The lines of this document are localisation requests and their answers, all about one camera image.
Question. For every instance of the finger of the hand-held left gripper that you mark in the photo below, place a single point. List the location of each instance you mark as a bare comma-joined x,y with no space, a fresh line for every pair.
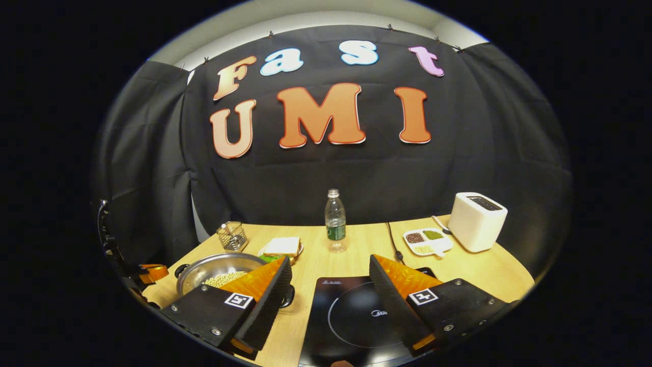
153,273

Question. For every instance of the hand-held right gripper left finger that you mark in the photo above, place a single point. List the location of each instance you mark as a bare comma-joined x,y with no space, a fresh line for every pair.
270,300

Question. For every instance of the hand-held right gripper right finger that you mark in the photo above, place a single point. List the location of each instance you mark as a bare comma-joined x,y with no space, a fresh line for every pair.
392,306

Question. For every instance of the black induction cooktop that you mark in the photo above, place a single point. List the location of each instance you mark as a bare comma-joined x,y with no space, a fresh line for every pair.
346,311

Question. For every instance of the pile of yellow soybeans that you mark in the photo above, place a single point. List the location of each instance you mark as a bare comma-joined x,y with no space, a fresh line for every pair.
224,278

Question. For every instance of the stainless steel pot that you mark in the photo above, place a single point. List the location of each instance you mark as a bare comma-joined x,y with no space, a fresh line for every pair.
204,270

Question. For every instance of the small heap of soybeans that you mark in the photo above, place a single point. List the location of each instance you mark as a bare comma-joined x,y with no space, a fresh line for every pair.
424,250

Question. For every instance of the pile of dark red beans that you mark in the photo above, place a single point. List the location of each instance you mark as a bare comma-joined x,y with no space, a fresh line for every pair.
414,237

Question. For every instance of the white divided plate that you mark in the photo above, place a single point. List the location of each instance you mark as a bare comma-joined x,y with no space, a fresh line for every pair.
444,243

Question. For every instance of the pile of green mung beans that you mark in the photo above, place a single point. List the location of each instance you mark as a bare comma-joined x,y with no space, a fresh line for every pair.
433,234

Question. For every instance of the white spoon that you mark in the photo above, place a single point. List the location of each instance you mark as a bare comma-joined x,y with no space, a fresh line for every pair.
439,223

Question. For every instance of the clear plastic water bottle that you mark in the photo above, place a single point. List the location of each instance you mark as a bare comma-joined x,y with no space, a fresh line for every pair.
335,224

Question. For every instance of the white toaster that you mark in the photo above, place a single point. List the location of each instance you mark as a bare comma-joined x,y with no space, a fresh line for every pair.
476,224

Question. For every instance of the black backdrop cloth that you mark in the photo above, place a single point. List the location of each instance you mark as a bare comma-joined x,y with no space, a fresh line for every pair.
387,173

